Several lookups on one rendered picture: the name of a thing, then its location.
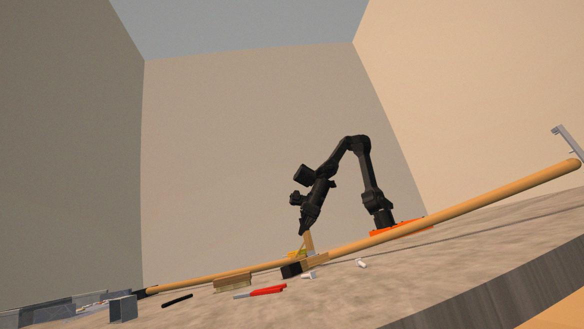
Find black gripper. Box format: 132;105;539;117
298;190;326;236

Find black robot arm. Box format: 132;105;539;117
289;134;397;230

